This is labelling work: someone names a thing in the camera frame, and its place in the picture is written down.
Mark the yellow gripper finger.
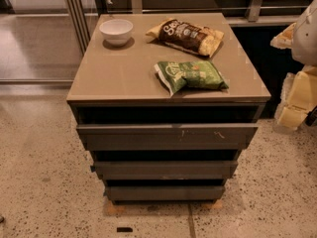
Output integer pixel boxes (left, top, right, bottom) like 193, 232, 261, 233
270, 23, 295, 50
274, 65, 317, 130

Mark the grey top drawer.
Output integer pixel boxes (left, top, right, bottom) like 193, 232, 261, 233
76, 123, 258, 151

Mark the grey drawer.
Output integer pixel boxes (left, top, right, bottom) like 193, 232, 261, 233
105, 186, 225, 201
94, 161, 238, 180
76, 123, 258, 151

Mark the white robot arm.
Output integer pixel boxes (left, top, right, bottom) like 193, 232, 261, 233
270, 0, 317, 131

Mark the grey drawer cabinet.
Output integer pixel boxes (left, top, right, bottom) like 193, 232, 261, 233
66, 12, 271, 206

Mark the grey middle drawer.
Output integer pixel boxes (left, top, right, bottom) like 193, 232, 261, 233
94, 161, 238, 180

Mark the grey bottom drawer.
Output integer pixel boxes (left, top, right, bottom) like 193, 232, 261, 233
105, 186, 225, 201

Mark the brown chip bag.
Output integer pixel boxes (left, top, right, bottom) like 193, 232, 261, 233
146, 18, 224, 58

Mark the green chip bag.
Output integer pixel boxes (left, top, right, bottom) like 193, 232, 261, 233
155, 60, 229, 96

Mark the white ceramic bowl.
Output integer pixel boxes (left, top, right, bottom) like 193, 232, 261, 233
99, 19, 133, 47

